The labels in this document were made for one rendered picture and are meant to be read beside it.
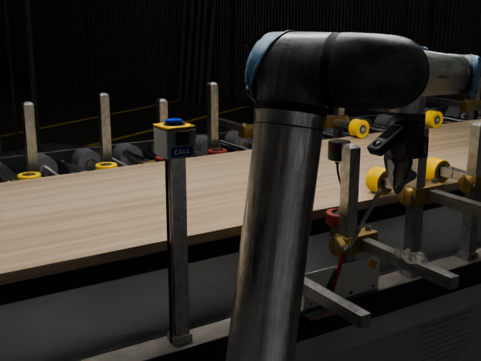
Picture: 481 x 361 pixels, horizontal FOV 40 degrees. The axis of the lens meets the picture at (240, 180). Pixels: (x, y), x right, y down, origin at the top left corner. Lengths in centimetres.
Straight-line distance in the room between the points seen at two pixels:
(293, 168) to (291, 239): 11
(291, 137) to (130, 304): 88
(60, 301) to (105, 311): 12
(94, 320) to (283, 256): 81
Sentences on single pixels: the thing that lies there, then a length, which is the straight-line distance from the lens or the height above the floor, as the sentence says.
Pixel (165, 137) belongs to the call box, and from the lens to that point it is 142.
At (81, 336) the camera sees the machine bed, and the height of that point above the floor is 67.
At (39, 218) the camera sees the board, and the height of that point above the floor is 90.
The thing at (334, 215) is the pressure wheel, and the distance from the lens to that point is 186.
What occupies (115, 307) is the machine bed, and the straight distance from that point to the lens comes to 175.
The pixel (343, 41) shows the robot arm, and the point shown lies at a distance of 102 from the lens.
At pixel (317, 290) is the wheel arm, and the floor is 82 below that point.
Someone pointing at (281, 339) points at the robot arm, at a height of 97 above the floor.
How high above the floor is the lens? 147
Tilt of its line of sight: 15 degrees down
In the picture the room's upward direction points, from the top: straight up
